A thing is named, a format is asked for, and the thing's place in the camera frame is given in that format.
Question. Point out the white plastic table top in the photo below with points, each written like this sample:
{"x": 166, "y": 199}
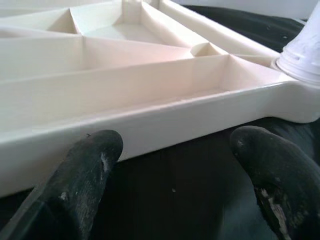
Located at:
{"x": 125, "y": 87}

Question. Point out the white plastic table leg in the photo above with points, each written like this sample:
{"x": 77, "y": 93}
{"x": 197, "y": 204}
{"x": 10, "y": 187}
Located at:
{"x": 303, "y": 52}

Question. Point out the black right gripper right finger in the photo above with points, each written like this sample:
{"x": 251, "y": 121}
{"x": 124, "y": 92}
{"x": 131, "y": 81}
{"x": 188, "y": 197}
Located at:
{"x": 280, "y": 175}

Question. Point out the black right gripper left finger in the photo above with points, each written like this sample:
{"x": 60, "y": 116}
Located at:
{"x": 70, "y": 190}

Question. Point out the black cloth table cover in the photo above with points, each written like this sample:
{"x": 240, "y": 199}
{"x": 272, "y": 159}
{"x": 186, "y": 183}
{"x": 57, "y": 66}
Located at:
{"x": 180, "y": 187}

